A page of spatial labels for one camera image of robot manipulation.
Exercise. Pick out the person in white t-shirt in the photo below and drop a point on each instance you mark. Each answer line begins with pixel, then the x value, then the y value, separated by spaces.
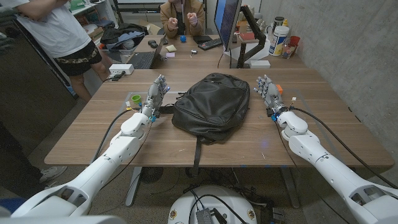
pixel 53 28

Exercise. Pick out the grey table leg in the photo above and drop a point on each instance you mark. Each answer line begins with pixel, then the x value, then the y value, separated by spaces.
pixel 133 186
pixel 289 188

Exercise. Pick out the red book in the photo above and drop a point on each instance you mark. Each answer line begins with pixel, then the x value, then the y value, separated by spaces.
pixel 247 36

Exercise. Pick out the round black fan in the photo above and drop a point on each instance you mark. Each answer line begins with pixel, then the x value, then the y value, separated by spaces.
pixel 151 175

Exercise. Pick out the metal keys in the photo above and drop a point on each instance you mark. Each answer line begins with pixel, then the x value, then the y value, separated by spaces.
pixel 193 52

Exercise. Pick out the black laptop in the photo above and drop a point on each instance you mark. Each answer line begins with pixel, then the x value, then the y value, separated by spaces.
pixel 144 59

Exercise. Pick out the person in brown jacket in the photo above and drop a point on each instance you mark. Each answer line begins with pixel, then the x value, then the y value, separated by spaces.
pixel 169 12

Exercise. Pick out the jar with dark lid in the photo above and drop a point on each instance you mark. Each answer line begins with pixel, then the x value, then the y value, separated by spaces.
pixel 278 21

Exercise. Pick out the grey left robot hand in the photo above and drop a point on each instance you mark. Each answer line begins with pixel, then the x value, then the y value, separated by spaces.
pixel 154 96

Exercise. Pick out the black keyboard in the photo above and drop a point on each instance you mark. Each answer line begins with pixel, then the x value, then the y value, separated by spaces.
pixel 210 43

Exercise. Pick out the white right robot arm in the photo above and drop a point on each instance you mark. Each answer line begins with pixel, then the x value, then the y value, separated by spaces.
pixel 329 168

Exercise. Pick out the white power strip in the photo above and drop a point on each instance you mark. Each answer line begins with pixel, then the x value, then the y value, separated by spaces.
pixel 121 68

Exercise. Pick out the flat white box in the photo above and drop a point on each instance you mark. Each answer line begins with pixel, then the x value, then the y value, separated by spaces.
pixel 259 64

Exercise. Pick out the small clear tumbler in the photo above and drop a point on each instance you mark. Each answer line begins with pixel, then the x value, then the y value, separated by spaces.
pixel 287 51

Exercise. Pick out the white sneaker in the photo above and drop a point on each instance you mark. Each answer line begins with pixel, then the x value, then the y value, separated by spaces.
pixel 53 173

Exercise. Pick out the red cup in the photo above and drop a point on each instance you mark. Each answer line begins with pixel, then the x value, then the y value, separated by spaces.
pixel 295 41

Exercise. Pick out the yellow sticky note pad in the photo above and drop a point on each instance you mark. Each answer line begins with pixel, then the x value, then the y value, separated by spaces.
pixel 171 48

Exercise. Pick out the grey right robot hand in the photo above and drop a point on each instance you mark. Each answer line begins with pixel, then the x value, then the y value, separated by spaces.
pixel 272 95

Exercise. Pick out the black computer mouse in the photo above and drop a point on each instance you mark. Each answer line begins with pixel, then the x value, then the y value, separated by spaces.
pixel 153 44

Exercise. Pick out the black backpack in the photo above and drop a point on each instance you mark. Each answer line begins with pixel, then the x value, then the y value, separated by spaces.
pixel 214 105

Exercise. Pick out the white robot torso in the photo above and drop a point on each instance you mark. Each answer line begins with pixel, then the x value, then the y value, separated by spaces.
pixel 183 205

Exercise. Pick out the orange cube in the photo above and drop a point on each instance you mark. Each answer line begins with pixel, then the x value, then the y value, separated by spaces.
pixel 280 89

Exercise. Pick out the black bag on desk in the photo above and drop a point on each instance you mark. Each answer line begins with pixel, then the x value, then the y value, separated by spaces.
pixel 124 32

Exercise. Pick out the pink sticky note pad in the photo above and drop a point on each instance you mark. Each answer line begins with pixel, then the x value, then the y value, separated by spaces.
pixel 170 54

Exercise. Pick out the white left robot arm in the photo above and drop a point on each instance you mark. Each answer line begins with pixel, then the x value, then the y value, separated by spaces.
pixel 102 168

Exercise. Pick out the white canister with blue label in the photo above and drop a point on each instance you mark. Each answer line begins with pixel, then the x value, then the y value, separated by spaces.
pixel 278 40

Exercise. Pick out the computer monitor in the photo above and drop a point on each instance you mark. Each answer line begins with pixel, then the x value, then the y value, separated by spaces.
pixel 228 18

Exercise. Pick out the blue ball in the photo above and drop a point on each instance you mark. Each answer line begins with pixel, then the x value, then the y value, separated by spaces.
pixel 183 38

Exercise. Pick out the black wallet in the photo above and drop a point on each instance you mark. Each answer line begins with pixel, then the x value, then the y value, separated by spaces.
pixel 202 39

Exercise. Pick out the white shelf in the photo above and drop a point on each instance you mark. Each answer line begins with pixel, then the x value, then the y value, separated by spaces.
pixel 107 9

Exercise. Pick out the small green cup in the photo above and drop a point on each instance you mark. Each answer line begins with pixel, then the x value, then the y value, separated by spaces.
pixel 136 99

